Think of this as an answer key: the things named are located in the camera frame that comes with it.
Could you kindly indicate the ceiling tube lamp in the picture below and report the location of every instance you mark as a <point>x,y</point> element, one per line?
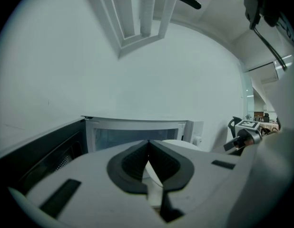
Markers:
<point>146,11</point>

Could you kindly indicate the white microwave oven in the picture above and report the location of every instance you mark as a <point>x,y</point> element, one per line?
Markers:
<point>137,127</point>

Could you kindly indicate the person's white shirt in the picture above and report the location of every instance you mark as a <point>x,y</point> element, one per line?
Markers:
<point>280,151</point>

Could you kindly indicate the white round plate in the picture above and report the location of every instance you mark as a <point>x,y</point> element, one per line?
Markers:
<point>182,144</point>

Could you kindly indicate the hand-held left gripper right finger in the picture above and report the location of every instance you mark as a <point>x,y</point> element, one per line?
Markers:
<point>208,186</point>

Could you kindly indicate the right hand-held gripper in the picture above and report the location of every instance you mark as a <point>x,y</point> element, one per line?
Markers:
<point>249,132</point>

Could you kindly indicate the black box device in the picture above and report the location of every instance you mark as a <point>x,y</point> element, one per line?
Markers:
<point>263,3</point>

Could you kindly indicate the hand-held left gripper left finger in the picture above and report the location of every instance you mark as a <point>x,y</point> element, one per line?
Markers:
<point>90,198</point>

